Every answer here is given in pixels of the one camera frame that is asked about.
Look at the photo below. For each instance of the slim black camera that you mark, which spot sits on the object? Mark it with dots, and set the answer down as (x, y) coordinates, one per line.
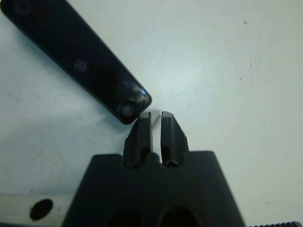
(71, 52)

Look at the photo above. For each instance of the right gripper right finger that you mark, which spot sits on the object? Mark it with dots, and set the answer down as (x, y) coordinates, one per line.
(174, 142)

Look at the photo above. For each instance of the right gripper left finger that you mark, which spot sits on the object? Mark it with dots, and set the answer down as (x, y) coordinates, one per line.
(138, 142)

